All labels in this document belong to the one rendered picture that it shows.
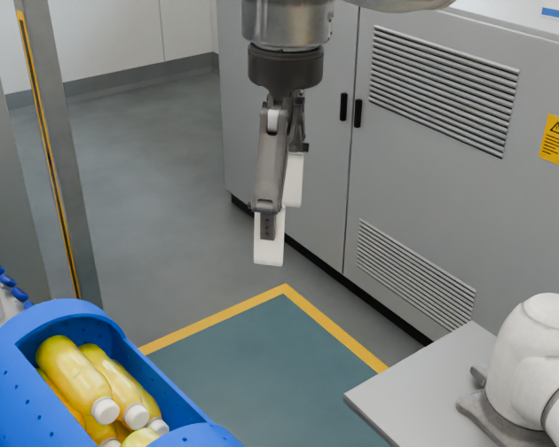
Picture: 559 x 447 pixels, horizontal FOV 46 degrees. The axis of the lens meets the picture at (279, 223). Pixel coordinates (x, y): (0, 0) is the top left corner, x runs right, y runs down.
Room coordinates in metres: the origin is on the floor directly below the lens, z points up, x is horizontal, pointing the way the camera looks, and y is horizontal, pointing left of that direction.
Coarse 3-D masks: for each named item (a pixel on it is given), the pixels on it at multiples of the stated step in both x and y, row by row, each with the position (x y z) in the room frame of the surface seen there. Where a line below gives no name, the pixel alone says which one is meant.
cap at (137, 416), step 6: (132, 408) 0.78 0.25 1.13; (138, 408) 0.78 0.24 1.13; (144, 408) 0.78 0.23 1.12; (126, 414) 0.77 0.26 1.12; (132, 414) 0.76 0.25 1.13; (138, 414) 0.77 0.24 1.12; (144, 414) 0.77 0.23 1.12; (126, 420) 0.76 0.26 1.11; (132, 420) 0.76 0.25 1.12; (138, 420) 0.77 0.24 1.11; (144, 420) 0.77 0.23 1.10; (132, 426) 0.76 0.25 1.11; (138, 426) 0.77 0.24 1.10
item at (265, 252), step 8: (256, 216) 0.56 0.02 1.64; (280, 216) 0.56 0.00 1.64; (256, 224) 0.56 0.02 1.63; (280, 224) 0.56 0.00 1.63; (256, 232) 0.56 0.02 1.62; (280, 232) 0.56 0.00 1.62; (256, 240) 0.56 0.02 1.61; (264, 240) 0.56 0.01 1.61; (280, 240) 0.55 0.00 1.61; (256, 248) 0.56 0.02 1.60; (264, 248) 0.56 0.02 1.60; (272, 248) 0.56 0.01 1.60; (280, 248) 0.55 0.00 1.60; (256, 256) 0.56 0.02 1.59; (264, 256) 0.56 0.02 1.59; (272, 256) 0.56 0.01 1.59; (280, 256) 0.55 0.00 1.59; (272, 264) 0.55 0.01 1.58; (280, 264) 0.55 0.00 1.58
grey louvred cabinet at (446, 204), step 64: (512, 0) 2.32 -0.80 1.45; (384, 64) 2.43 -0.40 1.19; (448, 64) 2.18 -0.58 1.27; (512, 64) 1.99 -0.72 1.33; (256, 128) 3.14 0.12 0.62; (320, 128) 2.73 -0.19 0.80; (384, 128) 2.41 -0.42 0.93; (448, 128) 2.15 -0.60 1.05; (512, 128) 1.95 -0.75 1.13; (320, 192) 2.71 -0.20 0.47; (384, 192) 2.38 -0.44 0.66; (448, 192) 2.12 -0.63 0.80; (512, 192) 1.91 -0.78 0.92; (320, 256) 2.70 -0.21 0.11; (384, 256) 2.34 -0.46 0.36; (448, 256) 2.08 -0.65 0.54; (512, 256) 1.87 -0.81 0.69; (448, 320) 2.04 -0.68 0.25
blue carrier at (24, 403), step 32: (32, 320) 0.88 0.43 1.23; (64, 320) 0.94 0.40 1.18; (96, 320) 0.99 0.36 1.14; (0, 352) 0.83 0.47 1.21; (32, 352) 0.90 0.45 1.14; (128, 352) 0.95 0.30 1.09; (0, 384) 0.77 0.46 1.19; (32, 384) 0.75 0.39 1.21; (160, 384) 0.87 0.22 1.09; (0, 416) 0.73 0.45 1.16; (32, 416) 0.70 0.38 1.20; (64, 416) 0.68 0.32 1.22; (192, 416) 0.80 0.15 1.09
